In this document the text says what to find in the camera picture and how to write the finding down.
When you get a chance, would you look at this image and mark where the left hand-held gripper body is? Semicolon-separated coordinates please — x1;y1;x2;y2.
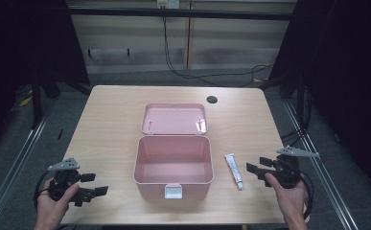
47;156;88;207

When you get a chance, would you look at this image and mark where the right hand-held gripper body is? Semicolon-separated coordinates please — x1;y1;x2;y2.
268;145;321;190

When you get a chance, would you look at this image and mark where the white ointment tube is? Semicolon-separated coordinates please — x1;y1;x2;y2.
223;152;244;191

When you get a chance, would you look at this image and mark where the pink plastic storage box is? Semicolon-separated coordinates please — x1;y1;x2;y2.
132;103;215;202

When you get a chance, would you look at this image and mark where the person's right hand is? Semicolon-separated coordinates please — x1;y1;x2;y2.
264;172;310;222

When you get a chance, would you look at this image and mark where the person's left hand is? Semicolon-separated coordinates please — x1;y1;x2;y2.
34;177;81;225

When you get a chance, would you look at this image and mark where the yellow floor tape piece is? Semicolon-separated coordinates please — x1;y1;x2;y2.
18;95;34;108

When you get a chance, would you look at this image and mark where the black curtain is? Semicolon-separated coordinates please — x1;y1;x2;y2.
0;0;91;157
260;0;371;196

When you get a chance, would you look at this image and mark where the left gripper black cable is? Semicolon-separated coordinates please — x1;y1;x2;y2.
33;170;57;209

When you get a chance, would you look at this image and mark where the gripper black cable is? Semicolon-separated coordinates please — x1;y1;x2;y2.
33;170;57;209
299;170;315;221

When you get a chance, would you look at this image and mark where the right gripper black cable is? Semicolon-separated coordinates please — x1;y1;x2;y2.
299;170;315;221

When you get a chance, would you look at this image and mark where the black cable bundle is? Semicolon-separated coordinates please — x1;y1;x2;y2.
280;126;310;148

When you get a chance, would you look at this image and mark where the aluminium floor rail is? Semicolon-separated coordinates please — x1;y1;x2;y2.
283;100;361;230
0;106;57;230

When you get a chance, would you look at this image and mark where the long black floor cable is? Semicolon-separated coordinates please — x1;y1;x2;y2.
162;15;274;88

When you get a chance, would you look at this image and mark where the black horizontal frame bar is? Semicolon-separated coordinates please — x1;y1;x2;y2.
67;7;296;22

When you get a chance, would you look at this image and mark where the white wall socket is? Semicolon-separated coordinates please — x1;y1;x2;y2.
155;0;181;10

